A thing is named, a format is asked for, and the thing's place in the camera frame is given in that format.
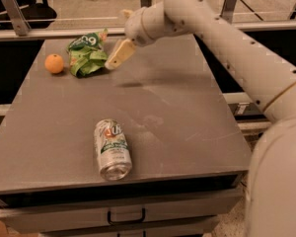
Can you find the silver soda can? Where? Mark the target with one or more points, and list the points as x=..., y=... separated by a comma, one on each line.
x=112, y=153

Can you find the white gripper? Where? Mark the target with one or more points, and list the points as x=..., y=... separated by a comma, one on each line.
x=133, y=28

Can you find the grey top drawer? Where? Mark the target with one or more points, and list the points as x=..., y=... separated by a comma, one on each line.
x=91, y=214

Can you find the black drawer handle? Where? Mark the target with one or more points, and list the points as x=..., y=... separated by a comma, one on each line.
x=126, y=218

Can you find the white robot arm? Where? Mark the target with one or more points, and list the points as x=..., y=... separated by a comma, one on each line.
x=268, y=79

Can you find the orange fruit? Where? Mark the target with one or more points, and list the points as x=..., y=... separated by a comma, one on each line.
x=54, y=63

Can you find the left metal bracket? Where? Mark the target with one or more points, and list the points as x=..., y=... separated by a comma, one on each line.
x=18, y=21

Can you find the black office chair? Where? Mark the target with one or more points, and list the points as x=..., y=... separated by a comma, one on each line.
x=23, y=4

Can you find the green rice chip bag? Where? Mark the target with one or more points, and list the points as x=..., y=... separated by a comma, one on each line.
x=86, y=53

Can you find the grey lower drawer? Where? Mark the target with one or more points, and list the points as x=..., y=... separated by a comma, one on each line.
x=165, y=228

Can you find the right metal bracket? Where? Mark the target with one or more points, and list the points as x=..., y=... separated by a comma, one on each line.
x=228, y=9

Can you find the grey drawer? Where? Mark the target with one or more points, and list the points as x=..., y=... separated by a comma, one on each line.
x=165, y=228
x=91, y=214

